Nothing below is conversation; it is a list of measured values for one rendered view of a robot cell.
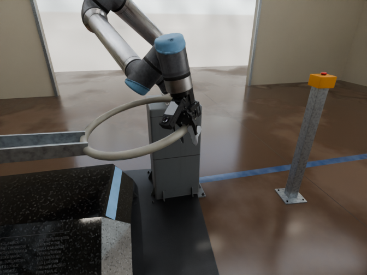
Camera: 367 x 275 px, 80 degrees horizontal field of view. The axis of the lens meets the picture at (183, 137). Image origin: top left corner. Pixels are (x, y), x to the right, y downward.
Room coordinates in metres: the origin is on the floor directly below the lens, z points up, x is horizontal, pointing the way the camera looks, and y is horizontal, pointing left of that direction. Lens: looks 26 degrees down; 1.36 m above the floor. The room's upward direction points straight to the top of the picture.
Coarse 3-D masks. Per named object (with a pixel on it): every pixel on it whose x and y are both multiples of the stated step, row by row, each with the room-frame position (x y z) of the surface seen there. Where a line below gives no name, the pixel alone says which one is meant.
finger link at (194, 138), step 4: (188, 128) 0.71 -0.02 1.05; (192, 128) 0.70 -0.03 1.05; (200, 128) 0.75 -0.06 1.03; (188, 132) 0.71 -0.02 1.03; (192, 132) 0.70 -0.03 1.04; (192, 136) 0.70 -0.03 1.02; (196, 136) 0.70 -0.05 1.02; (192, 140) 0.71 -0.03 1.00; (196, 140) 0.71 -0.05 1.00; (196, 144) 0.71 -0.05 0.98
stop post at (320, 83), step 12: (312, 84) 1.56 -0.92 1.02; (324, 84) 1.50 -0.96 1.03; (312, 96) 1.55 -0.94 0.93; (324, 96) 1.52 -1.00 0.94; (312, 108) 1.52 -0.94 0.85; (312, 120) 1.52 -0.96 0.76; (300, 132) 1.58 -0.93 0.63; (312, 132) 1.52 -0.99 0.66; (300, 144) 1.55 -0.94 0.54; (300, 156) 1.51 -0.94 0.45; (300, 168) 1.52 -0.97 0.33; (288, 180) 1.57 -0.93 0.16; (300, 180) 1.52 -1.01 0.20; (276, 192) 1.61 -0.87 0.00; (288, 192) 1.54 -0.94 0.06
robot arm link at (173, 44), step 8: (160, 40) 0.69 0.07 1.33; (168, 40) 0.67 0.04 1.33; (176, 40) 0.68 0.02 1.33; (184, 40) 0.71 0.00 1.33; (160, 48) 0.68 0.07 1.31; (168, 48) 0.67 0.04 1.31; (176, 48) 0.68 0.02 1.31; (184, 48) 0.70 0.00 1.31; (160, 56) 0.69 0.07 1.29; (168, 56) 0.67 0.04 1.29; (176, 56) 0.68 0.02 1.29; (184, 56) 0.69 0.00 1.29; (160, 64) 0.70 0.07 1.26; (168, 64) 0.68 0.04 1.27; (176, 64) 0.68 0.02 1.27; (184, 64) 0.69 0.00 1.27; (168, 72) 0.68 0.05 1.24; (176, 72) 0.68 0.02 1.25; (184, 72) 0.69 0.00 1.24; (168, 80) 0.69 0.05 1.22; (176, 80) 0.68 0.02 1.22
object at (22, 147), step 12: (60, 132) 0.77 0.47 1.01; (72, 132) 0.78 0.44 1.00; (84, 132) 0.80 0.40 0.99; (0, 144) 0.67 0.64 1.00; (12, 144) 0.69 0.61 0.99; (24, 144) 0.70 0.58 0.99; (36, 144) 0.72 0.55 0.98; (48, 144) 0.74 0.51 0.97; (60, 144) 0.67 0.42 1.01; (72, 144) 0.68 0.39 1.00; (84, 144) 0.69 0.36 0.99; (0, 156) 0.58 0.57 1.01; (12, 156) 0.60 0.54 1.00; (24, 156) 0.61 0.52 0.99; (36, 156) 0.63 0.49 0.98; (48, 156) 0.64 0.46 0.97; (60, 156) 0.66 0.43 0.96; (72, 156) 0.67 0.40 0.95
